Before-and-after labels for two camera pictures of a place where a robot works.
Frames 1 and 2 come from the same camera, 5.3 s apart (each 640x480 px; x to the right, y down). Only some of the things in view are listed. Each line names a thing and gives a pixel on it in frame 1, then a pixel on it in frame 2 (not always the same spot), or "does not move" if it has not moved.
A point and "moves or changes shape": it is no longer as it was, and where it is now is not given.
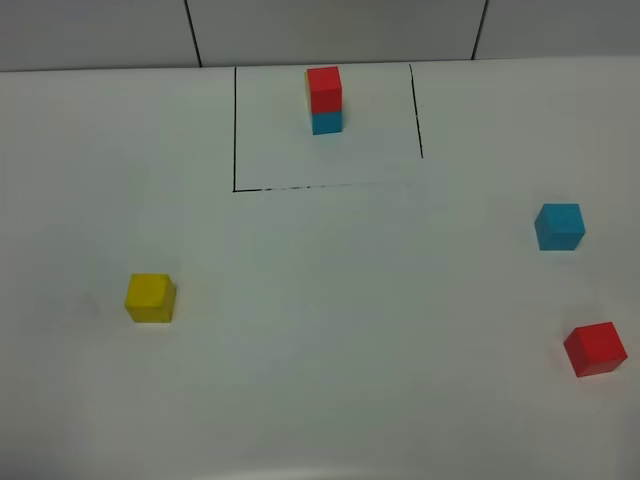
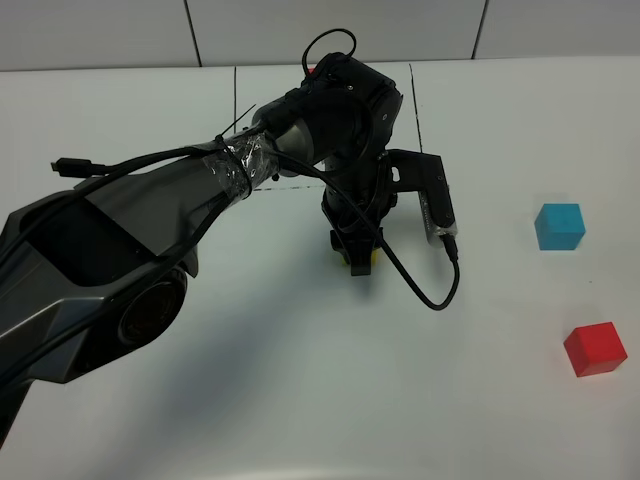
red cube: [595, 349] does not move
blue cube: [559, 226] does not move
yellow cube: [151, 298] moves or changes shape
